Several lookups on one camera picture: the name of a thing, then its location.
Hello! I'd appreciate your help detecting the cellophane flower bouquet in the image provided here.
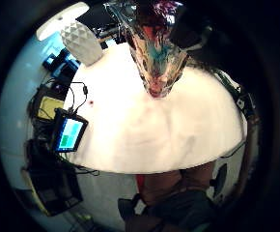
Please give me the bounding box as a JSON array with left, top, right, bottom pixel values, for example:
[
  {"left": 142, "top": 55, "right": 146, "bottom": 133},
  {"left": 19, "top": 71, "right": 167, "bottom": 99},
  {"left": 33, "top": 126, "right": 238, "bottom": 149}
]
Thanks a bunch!
[{"left": 103, "top": 0, "right": 190, "bottom": 99}]

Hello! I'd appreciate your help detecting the black desk equipment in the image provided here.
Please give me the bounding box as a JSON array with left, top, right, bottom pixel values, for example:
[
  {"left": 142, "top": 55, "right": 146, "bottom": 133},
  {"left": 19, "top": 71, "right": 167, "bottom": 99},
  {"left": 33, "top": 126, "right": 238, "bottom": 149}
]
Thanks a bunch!
[{"left": 76, "top": 5, "right": 129, "bottom": 50}]

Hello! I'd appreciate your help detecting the white faceted vase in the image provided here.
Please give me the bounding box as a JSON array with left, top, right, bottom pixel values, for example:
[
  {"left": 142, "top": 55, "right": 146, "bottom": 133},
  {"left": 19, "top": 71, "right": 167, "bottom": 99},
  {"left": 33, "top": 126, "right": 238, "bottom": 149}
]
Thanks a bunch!
[{"left": 60, "top": 20, "right": 104, "bottom": 68}]

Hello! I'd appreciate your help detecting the long white lamp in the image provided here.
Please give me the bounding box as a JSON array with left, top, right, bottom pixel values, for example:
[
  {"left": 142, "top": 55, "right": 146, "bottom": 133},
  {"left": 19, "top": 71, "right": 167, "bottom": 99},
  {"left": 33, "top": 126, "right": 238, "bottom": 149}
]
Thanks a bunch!
[{"left": 35, "top": 1, "right": 91, "bottom": 43}]

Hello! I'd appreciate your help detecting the black office chair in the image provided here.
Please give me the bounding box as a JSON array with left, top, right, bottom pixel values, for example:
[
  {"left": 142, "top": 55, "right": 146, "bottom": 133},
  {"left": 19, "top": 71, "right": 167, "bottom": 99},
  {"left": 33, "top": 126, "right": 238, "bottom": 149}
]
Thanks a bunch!
[{"left": 116, "top": 162, "right": 229, "bottom": 224}]

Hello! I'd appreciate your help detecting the yellow padded box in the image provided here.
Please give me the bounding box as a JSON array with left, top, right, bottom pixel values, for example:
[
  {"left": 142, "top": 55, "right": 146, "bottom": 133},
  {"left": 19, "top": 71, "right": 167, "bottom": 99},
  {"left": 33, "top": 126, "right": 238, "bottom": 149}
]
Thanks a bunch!
[{"left": 37, "top": 95, "right": 66, "bottom": 122}]

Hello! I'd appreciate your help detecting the black tablet with lit screen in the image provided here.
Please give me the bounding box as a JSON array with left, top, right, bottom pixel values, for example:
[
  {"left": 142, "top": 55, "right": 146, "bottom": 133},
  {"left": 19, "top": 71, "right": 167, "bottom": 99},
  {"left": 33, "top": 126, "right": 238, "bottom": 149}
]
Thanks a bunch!
[{"left": 50, "top": 107, "right": 90, "bottom": 154}]

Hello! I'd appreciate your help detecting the black equipment case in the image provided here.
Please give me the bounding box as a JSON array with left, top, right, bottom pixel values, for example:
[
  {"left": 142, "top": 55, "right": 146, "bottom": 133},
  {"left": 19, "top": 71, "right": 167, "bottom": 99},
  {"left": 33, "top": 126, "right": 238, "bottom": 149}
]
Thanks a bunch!
[{"left": 21, "top": 138, "right": 84, "bottom": 218}]

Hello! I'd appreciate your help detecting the black cable on table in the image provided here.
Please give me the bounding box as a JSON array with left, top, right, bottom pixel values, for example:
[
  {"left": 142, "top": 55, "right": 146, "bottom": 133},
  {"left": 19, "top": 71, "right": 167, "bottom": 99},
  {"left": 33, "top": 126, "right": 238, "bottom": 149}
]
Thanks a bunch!
[{"left": 64, "top": 81, "right": 90, "bottom": 114}]

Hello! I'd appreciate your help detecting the thin black hanging cable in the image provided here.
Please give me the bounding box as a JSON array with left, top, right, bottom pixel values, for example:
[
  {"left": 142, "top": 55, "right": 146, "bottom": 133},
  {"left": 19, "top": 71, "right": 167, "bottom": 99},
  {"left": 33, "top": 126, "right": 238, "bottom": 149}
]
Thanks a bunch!
[{"left": 219, "top": 139, "right": 247, "bottom": 160}]

